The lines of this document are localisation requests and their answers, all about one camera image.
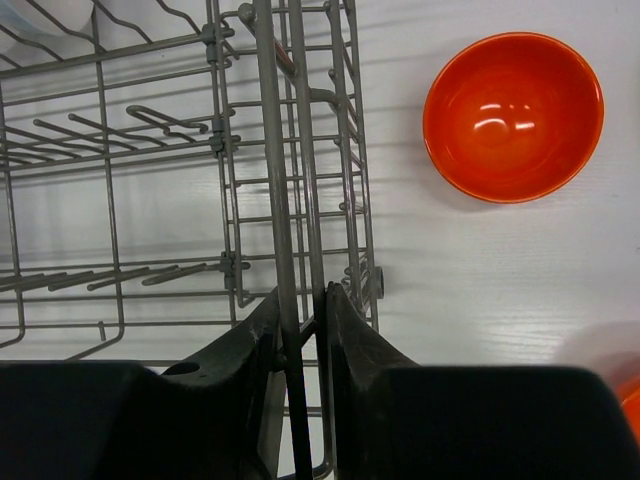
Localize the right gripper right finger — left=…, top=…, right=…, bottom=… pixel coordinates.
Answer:
left=326, top=283, right=639, bottom=479

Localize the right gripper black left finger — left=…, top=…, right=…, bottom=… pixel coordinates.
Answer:
left=1, top=293, right=280, bottom=479

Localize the grey wire dish rack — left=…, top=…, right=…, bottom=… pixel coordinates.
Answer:
left=1, top=1, right=384, bottom=479

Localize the orange bowl left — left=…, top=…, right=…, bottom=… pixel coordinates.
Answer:
left=618, top=376, right=640, bottom=440

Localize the orange bowl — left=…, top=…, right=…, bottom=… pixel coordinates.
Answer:
left=618, top=376, right=640, bottom=440
left=422, top=32, right=605, bottom=204

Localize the orange bowl right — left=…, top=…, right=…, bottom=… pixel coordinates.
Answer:
left=422, top=32, right=605, bottom=204

